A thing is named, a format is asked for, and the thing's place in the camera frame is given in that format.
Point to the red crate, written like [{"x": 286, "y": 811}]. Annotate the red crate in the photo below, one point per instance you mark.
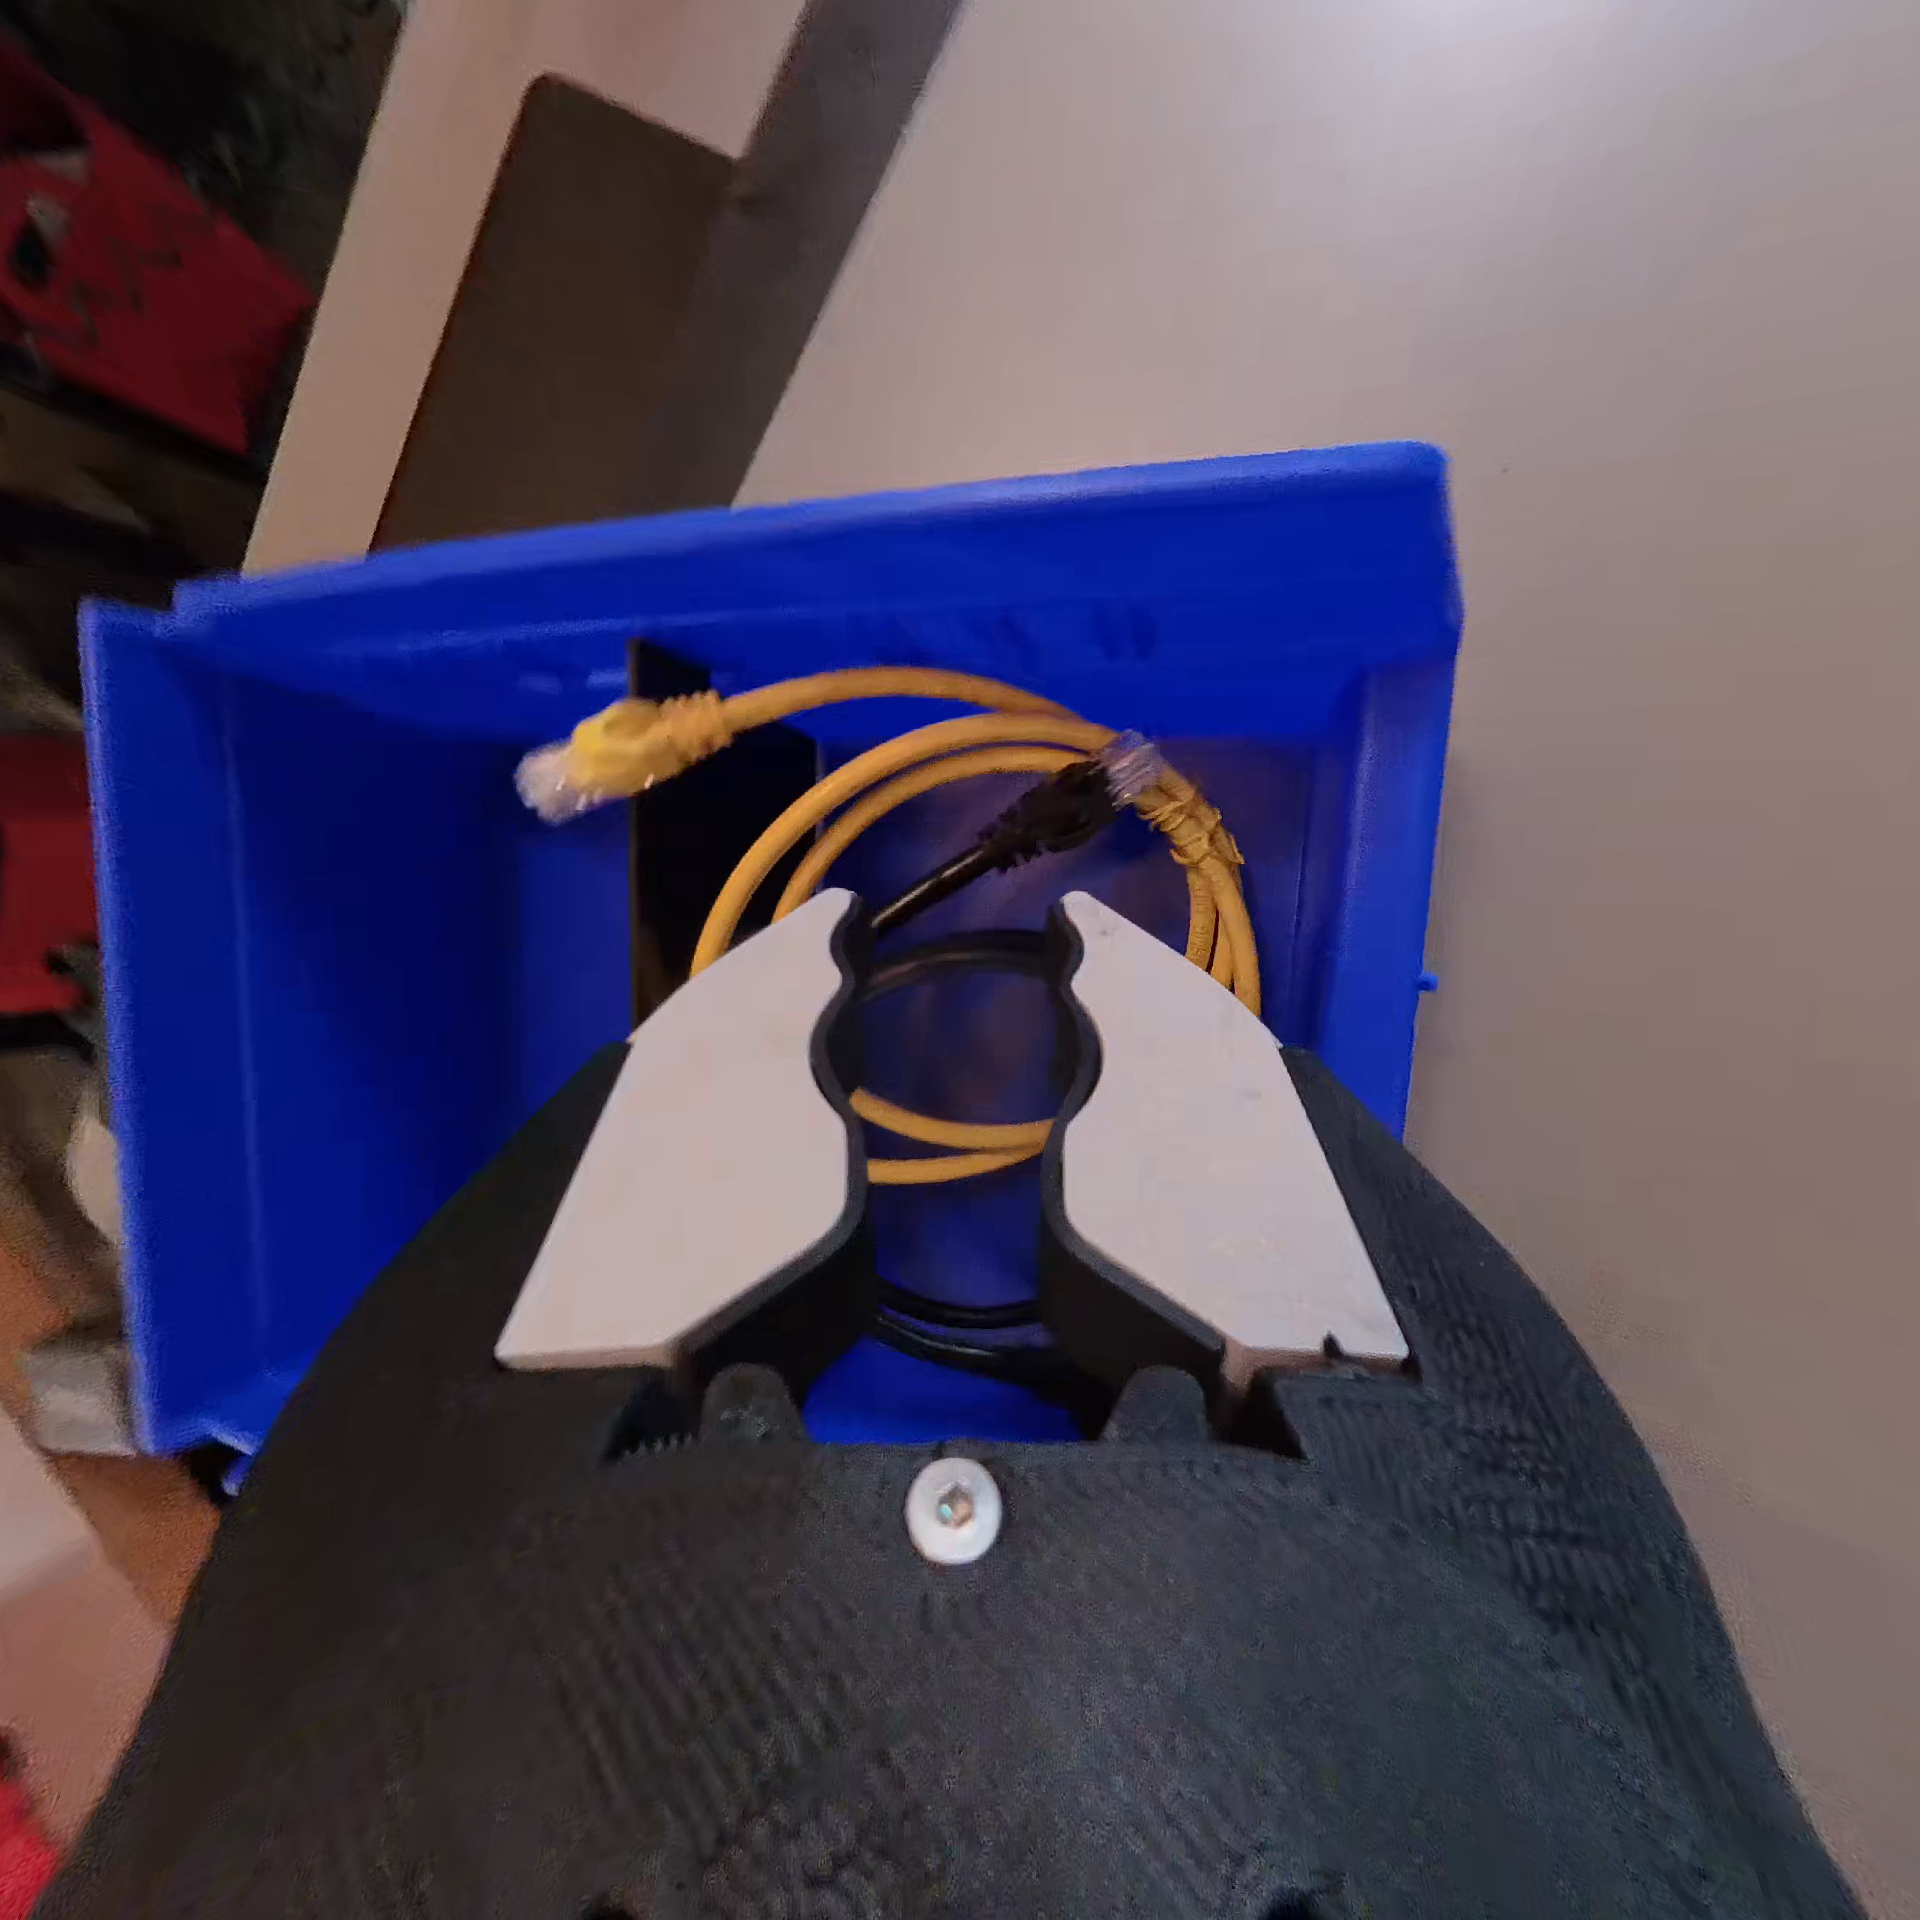
[{"x": 142, "y": 300}]

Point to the blue plastic bin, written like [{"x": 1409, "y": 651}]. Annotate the blue plastic bin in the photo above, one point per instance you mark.
[{"x": 360, "y": 931}]

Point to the brown flat panel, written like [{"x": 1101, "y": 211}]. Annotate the brown flat panel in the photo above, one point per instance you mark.
[{"x": 570, "y": 331}]

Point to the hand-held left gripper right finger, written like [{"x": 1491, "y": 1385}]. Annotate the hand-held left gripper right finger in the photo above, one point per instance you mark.
[{"x": 1201, "y": 1156}]

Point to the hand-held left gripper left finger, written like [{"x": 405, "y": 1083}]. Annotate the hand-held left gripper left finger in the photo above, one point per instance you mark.
[{"x": 704, "y": 1142}]

